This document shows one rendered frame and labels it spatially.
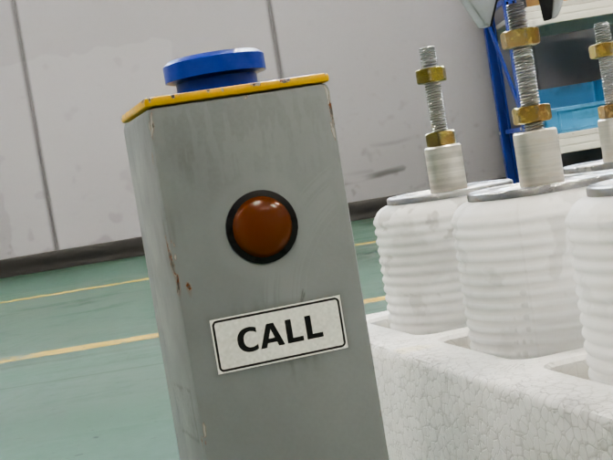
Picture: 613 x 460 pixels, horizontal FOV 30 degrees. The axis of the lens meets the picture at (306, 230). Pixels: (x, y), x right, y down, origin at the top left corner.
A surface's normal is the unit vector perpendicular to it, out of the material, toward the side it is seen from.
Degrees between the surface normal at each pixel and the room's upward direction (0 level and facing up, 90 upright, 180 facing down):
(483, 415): 90
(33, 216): 90
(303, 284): 90
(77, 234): 90
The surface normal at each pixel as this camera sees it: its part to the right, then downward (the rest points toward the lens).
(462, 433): -0.95, 0.17
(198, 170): 0.28, 0.00
